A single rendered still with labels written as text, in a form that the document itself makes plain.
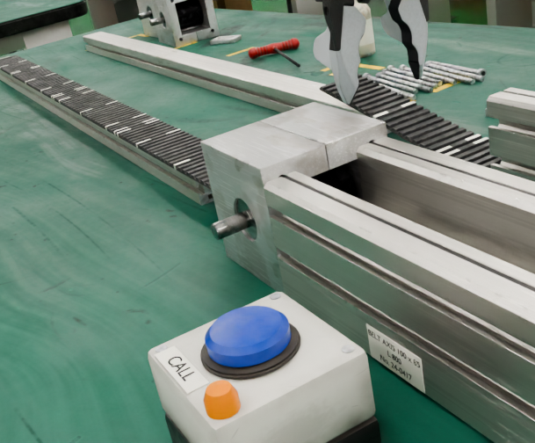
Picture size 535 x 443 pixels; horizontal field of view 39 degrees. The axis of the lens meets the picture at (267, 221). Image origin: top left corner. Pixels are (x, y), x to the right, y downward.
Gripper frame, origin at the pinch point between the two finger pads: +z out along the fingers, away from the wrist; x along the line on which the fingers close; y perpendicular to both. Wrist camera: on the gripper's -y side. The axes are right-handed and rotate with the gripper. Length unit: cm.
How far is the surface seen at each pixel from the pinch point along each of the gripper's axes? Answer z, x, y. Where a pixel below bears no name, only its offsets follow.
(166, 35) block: 4, -9, 79
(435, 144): 4.3, 1.5, -8.0
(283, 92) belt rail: 3.0, 2.0, 17.5
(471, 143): 4.5, -0.8, -10.1
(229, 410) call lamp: -0.6, 35.0, -34.2
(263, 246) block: 2.3, 24.0, -16.7
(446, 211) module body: -0.6, 16.8, -27.1
